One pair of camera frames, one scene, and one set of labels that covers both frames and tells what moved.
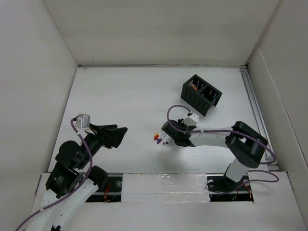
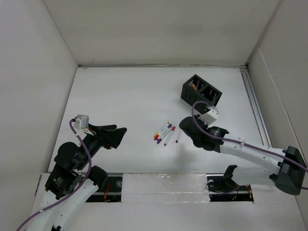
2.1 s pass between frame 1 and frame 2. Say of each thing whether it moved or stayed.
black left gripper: stayed
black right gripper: moved
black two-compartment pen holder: stayed
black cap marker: moved
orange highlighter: stayed
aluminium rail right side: stayed
